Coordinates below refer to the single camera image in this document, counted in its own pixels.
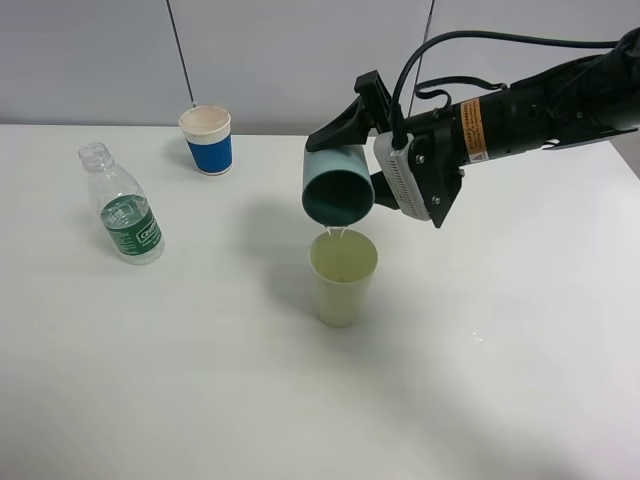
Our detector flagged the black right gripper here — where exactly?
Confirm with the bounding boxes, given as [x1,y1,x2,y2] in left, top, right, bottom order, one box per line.
[306,70,464,228]

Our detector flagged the teal plastic cup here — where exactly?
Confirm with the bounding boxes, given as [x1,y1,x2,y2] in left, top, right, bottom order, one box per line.
[302,145,375,227]

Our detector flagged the clear plastic water bottle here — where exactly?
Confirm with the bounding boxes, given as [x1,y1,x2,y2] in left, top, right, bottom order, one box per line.
[78,142,165,265]

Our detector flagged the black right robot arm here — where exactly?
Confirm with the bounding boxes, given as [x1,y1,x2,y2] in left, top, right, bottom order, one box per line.
[302,30,639,227]

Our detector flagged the pale green plastic cup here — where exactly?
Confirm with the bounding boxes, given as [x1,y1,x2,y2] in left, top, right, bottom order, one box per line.
[309,227,379,328]

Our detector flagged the blue white paper cup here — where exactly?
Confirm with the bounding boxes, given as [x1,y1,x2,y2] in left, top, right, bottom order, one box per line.
[179,106,232,176]

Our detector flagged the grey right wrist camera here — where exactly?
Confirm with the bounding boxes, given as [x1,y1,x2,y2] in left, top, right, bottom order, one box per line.
[373,132,430,221]

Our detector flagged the black right camera cable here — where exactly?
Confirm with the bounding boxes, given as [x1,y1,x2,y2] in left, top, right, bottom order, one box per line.
[390,29,624,151]

